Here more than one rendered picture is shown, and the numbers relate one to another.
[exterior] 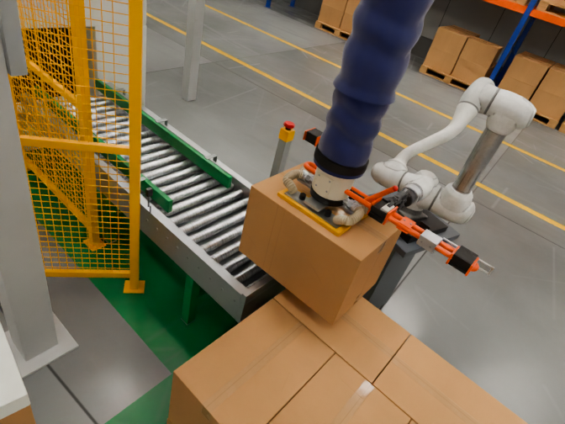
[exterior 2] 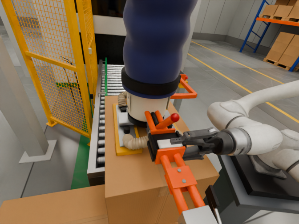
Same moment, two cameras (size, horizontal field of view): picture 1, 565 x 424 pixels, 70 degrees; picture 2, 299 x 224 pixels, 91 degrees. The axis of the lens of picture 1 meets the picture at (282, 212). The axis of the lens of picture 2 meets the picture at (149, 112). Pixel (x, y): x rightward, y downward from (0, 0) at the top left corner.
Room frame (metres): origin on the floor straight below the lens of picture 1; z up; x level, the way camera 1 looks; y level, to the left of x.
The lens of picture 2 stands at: (1.11, -0.53, 1.54)
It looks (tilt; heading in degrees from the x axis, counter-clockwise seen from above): 36 degrees down; 40
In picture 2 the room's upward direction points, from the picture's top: 8 degrees clockwise
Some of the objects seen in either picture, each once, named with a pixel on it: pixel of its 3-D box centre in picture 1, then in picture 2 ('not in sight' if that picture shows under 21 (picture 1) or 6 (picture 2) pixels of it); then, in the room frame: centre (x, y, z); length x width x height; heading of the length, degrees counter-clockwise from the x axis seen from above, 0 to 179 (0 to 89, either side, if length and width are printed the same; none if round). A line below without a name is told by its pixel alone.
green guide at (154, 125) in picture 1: (160, 125); not in sight; (2.60, 1.04, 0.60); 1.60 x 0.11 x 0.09; 58
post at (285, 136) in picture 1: (271, 193); (172, 120); (2.30, 0.11, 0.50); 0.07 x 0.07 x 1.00; 58
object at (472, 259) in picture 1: (462, 260); not in sight; (1.20, -0.68, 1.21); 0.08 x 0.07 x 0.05; 58
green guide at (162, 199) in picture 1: (89, 142); (103, 77); (2.15, 1.32, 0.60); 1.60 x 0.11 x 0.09; 58
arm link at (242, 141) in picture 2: (409, 194); (232, 141); (1.57, -0.52, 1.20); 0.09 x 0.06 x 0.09; 58
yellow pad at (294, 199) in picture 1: (314, 207); (125, 121); (1.43, -0.13, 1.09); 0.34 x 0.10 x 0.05; 58
